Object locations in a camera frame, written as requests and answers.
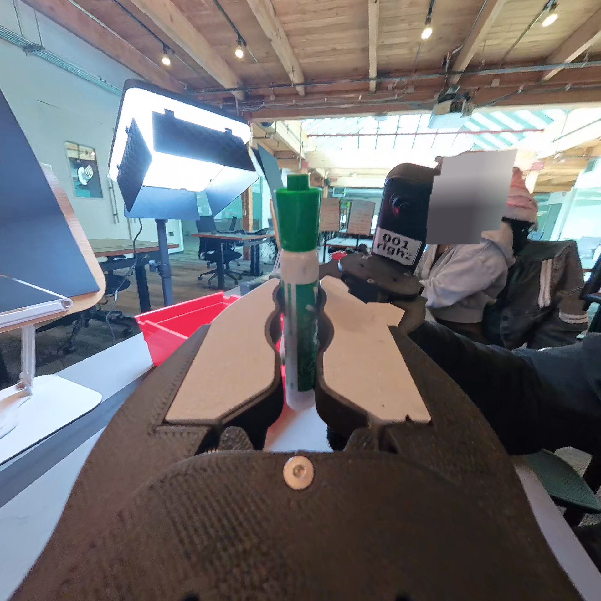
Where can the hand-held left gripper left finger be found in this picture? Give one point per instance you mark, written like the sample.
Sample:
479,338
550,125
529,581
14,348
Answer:
225,371

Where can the ceiling spot lamp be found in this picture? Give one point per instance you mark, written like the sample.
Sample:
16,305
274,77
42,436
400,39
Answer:
165,60
426,32
549,19
239,51

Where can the studio light panel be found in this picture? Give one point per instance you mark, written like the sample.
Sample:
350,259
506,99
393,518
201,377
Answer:
188,164

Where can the black office chair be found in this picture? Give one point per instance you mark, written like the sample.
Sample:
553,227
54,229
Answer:
220,256

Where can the ceiling mounted heater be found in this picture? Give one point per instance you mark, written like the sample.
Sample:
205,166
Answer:
448,112

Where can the wooden top desk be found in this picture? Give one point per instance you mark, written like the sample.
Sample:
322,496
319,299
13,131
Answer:
234,234
131,246

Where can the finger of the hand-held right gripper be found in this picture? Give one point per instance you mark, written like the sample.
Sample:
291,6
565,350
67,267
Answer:
389,313

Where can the red plastic bin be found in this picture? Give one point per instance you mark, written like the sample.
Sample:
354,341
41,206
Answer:
178,328

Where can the green mesh office chair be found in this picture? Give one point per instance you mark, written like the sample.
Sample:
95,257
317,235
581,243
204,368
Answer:
558,479

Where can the black light stand pole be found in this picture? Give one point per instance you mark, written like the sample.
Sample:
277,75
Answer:
164,263

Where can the black board with wooden edge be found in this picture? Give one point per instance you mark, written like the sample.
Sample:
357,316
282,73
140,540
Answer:
37,225

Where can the green dry erase marker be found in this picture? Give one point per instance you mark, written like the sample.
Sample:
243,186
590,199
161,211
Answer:
298,220

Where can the wall poster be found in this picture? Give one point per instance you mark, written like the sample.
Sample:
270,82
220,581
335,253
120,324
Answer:
84,171

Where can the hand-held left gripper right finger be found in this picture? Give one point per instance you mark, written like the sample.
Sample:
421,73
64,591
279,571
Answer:
371,371

